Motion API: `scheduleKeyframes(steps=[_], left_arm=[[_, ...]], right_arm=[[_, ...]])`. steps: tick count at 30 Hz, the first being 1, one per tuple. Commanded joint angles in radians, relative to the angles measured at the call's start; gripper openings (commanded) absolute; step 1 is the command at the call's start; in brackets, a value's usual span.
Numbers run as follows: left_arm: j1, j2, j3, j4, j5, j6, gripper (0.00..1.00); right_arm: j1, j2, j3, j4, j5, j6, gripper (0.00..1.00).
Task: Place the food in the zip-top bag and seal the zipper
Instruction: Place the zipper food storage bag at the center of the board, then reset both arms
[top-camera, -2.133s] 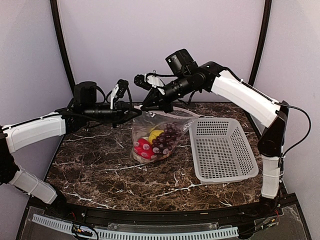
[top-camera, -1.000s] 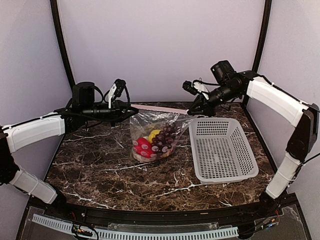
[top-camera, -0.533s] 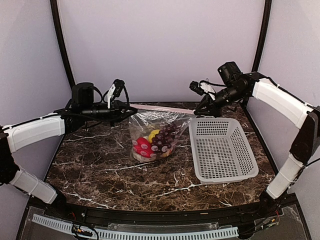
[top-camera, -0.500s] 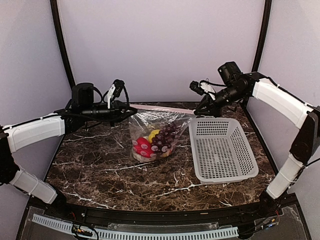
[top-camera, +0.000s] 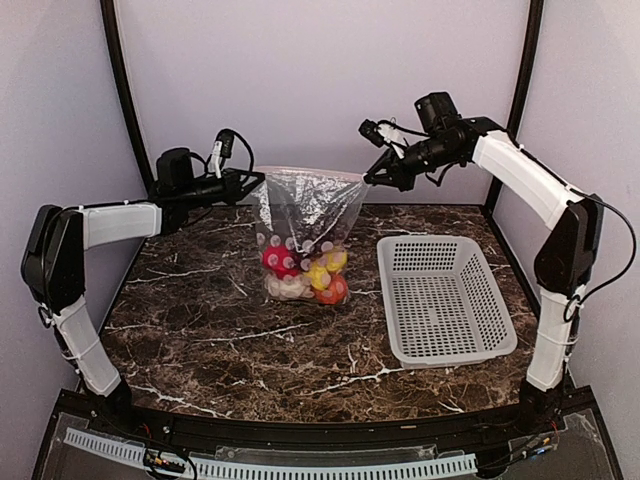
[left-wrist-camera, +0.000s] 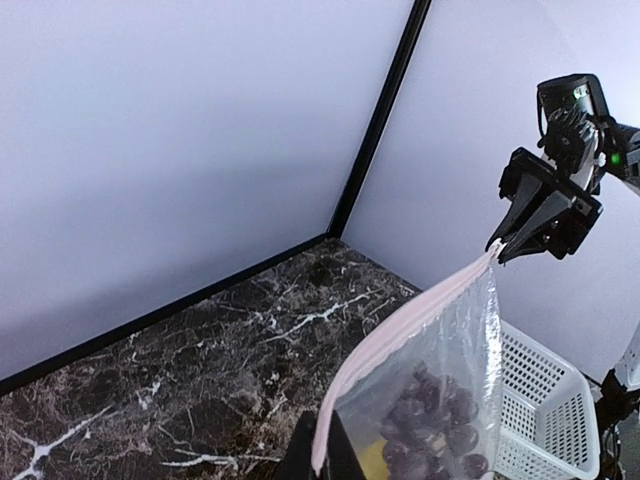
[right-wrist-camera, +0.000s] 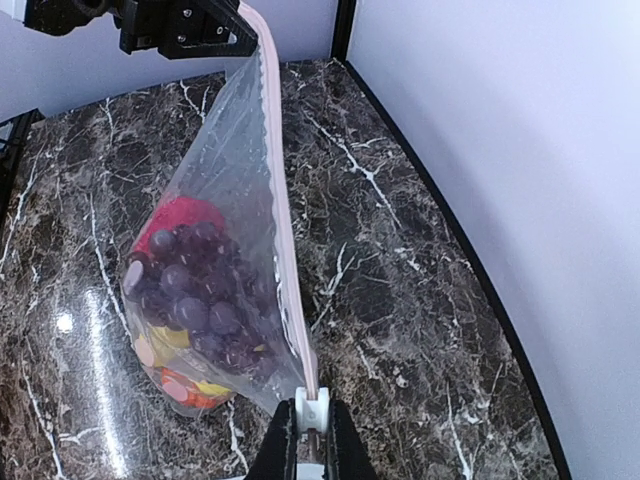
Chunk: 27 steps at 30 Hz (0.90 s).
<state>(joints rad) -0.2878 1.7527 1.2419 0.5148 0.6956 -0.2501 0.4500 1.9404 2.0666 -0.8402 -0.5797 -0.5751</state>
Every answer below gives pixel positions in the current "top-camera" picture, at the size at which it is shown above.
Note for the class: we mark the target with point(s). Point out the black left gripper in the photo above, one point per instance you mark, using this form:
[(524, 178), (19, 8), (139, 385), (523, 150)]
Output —
[(233, 189)]

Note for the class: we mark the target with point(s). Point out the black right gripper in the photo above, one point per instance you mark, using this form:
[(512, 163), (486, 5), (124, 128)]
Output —
[(398, 174)]

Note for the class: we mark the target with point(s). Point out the clear zip top bag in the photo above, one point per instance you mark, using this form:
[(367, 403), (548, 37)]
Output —
[(341, 192)]

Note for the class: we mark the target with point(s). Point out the red bell pepper toy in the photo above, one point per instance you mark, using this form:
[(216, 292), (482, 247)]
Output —
[(281, 261)]

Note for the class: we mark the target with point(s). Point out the yellow vegetable toy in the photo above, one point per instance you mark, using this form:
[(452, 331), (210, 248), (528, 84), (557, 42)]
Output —
[(336, 260), (318, 276)]

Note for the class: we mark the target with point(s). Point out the white cauliflower toy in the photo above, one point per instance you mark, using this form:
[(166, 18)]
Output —
[(289, 288)]

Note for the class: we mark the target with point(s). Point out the yellow vegetable toy front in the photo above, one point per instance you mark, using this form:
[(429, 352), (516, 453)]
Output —
[(318, 276)]

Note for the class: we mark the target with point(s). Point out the orange pumpkin toy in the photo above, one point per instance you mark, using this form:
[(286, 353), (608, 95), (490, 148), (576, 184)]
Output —
[(335, 293)]

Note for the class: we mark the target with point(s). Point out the white plastic basket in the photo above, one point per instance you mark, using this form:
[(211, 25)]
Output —
[(443, 307)]

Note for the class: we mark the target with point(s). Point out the dark red grape bunch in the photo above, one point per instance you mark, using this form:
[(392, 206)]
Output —
[(313, 231)]

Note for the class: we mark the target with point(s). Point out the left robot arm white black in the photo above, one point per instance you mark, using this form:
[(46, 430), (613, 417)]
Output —
[(53, 264)]

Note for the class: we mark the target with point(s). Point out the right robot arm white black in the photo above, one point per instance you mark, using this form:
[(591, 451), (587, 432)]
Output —
[(573, 219)]

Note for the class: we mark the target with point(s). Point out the right black frame post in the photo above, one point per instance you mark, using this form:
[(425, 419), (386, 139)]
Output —
[(525, 71)]

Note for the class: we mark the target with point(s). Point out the black frame post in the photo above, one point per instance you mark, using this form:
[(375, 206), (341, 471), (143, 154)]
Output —
[(119, 72), (525, 71)]

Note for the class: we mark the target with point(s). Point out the left black frame post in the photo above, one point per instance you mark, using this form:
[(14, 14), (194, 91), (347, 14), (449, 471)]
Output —
[(119, 72)]

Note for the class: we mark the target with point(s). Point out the black front rail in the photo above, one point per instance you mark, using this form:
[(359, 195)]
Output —
[(476, 431)]

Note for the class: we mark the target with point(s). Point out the white slotted cable duct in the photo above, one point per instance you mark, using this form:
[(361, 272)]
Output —
[(238, 463)]

